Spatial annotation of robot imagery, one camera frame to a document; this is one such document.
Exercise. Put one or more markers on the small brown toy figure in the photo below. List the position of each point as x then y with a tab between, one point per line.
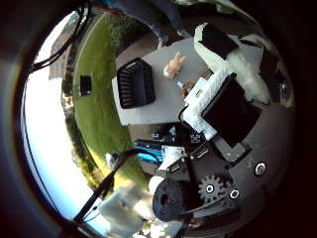
187	87

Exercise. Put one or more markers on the beige plush bunny toy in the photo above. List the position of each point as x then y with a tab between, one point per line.
174	65

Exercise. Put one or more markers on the black slatted plastic basket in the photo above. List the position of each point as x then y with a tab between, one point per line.
136	83

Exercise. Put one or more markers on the person in blue jeans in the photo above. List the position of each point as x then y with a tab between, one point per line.
148	15

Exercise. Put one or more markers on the black square ground cover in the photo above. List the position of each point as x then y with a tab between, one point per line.
85	85

